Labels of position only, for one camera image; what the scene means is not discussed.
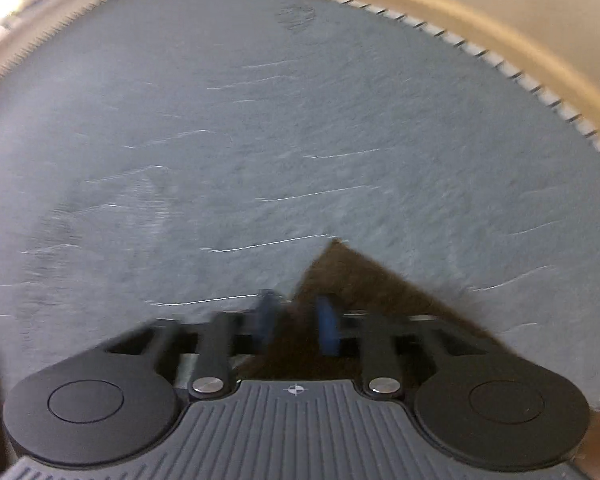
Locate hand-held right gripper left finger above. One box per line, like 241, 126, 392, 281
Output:
102, 289, 286, 402

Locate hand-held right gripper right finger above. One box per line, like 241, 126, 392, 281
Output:
314, 294, 503, 402

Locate dark brown pants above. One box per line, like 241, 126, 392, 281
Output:
240, 238, 503, 382

